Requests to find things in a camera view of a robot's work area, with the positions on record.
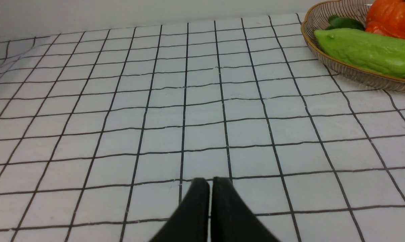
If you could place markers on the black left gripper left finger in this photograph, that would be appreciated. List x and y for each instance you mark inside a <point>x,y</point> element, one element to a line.
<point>189,222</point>

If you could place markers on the white checkered tablecloth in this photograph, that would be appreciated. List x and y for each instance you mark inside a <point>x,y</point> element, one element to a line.
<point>102,132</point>

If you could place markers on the orange toy pumpkin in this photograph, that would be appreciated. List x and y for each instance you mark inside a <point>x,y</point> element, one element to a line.
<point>389,12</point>

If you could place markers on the green toy gourd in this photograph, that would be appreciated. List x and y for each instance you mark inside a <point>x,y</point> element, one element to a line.
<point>373,52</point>

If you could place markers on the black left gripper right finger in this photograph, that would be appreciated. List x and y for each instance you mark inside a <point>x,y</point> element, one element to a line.
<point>231,219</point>

